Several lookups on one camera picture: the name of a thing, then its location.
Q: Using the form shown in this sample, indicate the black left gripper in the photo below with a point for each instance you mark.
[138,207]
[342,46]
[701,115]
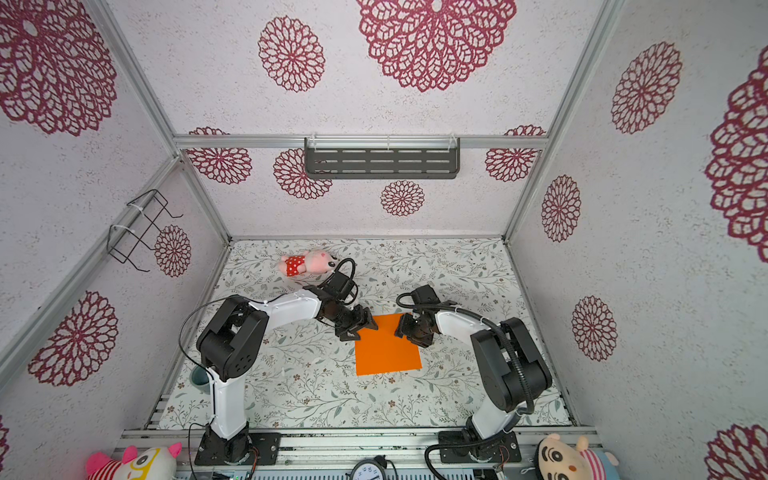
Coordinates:
[362,319]

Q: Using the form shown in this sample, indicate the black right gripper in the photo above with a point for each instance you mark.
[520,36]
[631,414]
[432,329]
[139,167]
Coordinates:
[403,329]

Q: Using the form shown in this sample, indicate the orange square paper sheet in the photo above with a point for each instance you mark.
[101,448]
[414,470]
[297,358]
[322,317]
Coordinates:
[381,351]

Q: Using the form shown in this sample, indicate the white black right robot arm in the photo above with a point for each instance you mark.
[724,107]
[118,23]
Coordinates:
[512,369]

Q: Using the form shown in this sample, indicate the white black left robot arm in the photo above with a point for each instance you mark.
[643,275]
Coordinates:
[230,343]

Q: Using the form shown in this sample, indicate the pink pig plush toy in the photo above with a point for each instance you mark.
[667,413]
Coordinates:
[313,262]

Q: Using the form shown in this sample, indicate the round gauge clock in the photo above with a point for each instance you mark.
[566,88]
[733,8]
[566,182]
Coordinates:
[370,469]

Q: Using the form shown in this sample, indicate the teal cup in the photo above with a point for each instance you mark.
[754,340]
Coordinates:
[200,379]

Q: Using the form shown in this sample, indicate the boy face plush toy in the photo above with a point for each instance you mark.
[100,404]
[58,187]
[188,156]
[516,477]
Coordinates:
[556,460]

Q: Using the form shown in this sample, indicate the pink white plush toy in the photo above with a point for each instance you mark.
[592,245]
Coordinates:
[152,464]

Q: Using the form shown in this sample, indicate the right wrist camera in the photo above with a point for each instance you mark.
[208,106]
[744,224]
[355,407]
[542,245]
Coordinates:
[425,297]

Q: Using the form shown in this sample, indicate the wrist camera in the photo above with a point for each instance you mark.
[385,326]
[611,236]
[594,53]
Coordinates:
[425,297]
[339,286]

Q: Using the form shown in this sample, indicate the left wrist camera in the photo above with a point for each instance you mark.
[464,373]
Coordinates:
[339,286]

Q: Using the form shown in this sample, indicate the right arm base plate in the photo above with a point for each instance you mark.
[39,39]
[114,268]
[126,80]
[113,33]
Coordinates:
[457,447]

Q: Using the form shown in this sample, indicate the grey wall shelf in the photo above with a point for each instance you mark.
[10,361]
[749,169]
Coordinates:
[387,162]

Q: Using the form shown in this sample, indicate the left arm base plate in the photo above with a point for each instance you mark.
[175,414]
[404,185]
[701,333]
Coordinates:
[244,448]

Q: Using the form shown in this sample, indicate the black wire wall rack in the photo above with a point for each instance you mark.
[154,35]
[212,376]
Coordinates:
[124,238]

